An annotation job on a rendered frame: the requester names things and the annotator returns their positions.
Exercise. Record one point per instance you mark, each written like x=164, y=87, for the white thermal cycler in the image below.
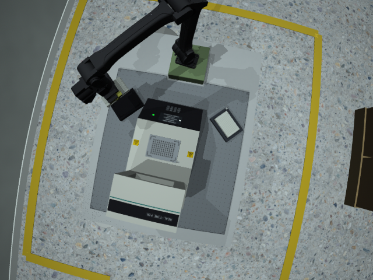
x=151, y=192

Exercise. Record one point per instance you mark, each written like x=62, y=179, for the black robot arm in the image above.
x=92, y=69

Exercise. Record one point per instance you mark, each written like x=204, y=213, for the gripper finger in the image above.
x=118, y=94

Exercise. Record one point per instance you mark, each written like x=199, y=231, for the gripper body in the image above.
x=111, y=96

